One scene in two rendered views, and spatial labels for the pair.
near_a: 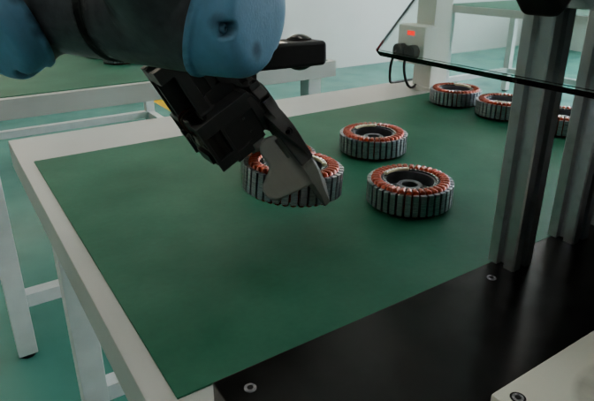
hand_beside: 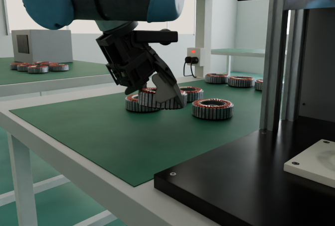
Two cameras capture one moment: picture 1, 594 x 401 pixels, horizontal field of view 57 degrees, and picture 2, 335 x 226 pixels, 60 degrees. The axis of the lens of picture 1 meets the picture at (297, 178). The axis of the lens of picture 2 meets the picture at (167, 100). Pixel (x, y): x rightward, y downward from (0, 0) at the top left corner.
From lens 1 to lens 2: 0.16 m
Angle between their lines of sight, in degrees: 13
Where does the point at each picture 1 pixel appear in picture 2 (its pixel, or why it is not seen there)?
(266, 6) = not seen: outside the picture
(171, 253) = (104, 138)
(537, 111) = (277, 54)
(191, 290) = (121, 150)
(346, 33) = not seen: hidden behind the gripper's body
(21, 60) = (62, 16)
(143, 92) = (55, 84)
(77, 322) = (24, 207)
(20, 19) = not seen: outside the picture
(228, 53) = (170, 4)
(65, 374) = not seen: outside the picture
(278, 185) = (162, 96)
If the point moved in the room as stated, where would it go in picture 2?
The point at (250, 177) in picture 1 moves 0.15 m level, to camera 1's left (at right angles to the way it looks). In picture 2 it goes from (144, 96) to (72, 99)
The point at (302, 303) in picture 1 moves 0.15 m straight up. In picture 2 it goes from (179, 150) to (180, 72)
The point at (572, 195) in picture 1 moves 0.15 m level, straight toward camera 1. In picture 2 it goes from (290, 98) to (296, 115)
